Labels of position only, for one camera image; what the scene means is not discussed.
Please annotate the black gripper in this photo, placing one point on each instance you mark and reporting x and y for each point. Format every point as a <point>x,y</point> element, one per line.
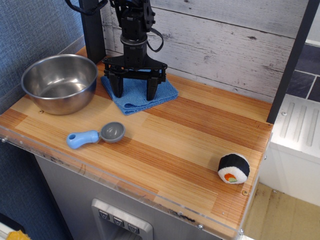
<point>134,64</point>

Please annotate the white ridged cabinet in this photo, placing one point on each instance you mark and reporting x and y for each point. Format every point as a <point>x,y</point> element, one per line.
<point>292,159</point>

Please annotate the black right frame post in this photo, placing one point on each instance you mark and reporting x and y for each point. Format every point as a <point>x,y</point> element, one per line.
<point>303,31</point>

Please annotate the black frame post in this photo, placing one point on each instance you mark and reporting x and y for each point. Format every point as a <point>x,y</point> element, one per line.
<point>303,31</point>
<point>93,36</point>

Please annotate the silver dispenser panel with buttons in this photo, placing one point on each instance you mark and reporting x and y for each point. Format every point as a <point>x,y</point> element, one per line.
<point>115,224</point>

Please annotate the blue cloth napkin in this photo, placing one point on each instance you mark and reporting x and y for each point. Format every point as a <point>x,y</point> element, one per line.
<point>134,95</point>

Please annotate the yellow object at corner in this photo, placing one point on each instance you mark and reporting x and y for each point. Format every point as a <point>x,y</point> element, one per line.
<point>17,235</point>

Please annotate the blue grey ice cream scoop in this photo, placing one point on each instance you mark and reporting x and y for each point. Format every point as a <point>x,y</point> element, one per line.
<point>111,132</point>

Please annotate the plush sushi roll toy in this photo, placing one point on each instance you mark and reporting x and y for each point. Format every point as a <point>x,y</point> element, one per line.
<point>233,168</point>

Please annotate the stainless steel bowl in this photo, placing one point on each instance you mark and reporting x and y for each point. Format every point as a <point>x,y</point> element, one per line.
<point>61,84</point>

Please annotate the clear acrylic table edge guard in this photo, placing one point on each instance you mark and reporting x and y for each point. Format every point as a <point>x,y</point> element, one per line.
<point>173,170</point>

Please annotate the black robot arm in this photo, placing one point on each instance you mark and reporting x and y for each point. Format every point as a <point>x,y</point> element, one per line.
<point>135,18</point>

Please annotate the black left frame post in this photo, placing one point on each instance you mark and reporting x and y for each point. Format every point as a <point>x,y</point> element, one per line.
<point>93,36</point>

